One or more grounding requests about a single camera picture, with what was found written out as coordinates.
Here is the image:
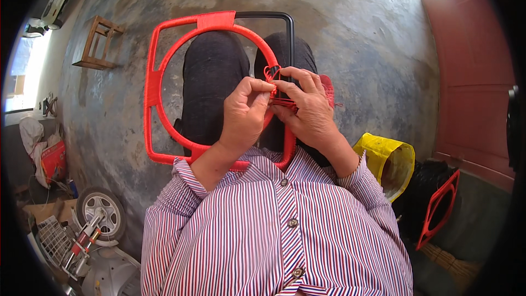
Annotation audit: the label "red plastic cord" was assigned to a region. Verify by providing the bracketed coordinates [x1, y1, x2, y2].
[264, 65, 300, 112]

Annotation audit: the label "red carton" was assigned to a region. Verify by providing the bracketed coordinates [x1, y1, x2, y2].
[41, 140, 67, 184]

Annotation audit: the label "white sack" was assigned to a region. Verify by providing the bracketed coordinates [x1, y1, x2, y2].
[18, 117, 51, 190]

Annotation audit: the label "small wooden stand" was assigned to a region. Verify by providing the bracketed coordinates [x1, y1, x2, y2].
[42, 96, 58, 118]

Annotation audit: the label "black plastic bag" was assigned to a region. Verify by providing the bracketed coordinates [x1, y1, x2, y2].
[391, 160, 462, 244]

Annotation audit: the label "red cord-wrapped metal frame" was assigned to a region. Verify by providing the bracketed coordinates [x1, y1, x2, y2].
[143, 10, 297, 172]

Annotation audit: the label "white scooter with wheel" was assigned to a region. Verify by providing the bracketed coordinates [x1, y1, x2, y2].
[62, 186, 143, 296]

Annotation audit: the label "finished red woven frame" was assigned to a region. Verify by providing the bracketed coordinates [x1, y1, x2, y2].
[415, 169, 461, 252]

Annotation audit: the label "yellow plastic bag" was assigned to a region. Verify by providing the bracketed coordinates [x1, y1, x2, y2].
[352, 132, 416, 203]

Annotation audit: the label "person's body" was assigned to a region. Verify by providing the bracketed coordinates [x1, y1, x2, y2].
[141, 146, 413, 296]

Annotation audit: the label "white vehicle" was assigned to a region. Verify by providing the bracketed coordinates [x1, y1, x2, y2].
[22, 0, 89, 38]

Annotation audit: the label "brown cardboard sheet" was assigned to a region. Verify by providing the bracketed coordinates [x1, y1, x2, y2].
[22, 199, 79, 227]

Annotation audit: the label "wooden stool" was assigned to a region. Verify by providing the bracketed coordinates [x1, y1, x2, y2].
[72, 15, 125, 70]

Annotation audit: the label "red woven cord bundle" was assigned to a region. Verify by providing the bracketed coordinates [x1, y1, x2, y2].
[320, 74, 344, 109]

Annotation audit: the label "red metal door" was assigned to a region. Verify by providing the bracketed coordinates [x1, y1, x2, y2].
[421, 0, 517, 194]

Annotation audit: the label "person's left hand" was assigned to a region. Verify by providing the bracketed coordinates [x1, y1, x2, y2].
[217, 76, 278, 151]

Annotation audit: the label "straw broom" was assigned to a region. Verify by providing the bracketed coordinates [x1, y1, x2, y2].
[419, 242, 482, 293]

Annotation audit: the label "white wire basket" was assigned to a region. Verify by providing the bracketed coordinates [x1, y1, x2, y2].
[36, 215, 75, 269]

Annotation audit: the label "person's right hand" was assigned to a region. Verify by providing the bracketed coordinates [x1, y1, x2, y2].
[269, 66, 342, 149]

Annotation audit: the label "person's legs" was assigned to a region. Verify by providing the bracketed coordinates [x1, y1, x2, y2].
[175, 31, 334, 169]

